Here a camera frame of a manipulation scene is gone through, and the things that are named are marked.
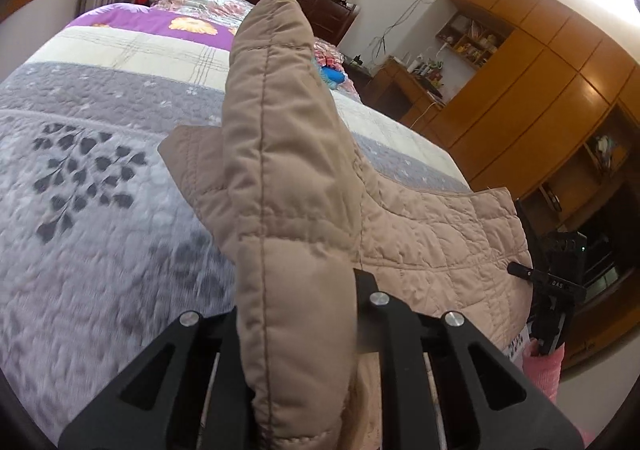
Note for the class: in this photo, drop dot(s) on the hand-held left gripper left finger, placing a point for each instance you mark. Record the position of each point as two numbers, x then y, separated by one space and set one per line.
210 330

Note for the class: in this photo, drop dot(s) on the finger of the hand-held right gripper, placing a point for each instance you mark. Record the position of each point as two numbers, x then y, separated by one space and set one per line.
555 284

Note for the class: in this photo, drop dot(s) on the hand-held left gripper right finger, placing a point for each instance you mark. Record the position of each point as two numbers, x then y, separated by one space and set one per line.
367 317

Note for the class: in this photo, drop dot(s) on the beige quilted jacket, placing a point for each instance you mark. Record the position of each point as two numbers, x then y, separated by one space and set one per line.
280 154

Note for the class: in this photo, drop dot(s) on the grey floral quilted bedspread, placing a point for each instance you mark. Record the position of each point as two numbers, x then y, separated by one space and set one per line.
100 230

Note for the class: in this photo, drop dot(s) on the wooden wardrobe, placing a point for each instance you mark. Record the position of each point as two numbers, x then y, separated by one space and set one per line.
540 79

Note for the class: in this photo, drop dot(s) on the wooden desk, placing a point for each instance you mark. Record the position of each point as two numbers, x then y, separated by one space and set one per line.
400 94

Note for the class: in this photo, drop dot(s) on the dark wooden nightstand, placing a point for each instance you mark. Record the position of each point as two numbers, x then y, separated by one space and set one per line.
359 77

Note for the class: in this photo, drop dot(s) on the blue clothing pile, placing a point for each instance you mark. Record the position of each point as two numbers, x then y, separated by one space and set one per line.
332 74

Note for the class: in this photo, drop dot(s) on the pink floral pillow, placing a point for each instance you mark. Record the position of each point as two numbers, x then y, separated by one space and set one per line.
205 4

